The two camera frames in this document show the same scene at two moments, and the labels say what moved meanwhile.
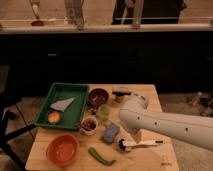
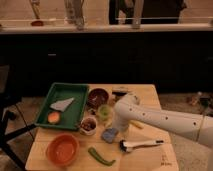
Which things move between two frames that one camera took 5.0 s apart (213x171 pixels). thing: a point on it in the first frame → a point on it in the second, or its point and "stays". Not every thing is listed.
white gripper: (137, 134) → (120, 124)
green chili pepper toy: (99, 159) stays
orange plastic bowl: (62, 149) stays
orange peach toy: (53, 117) stays
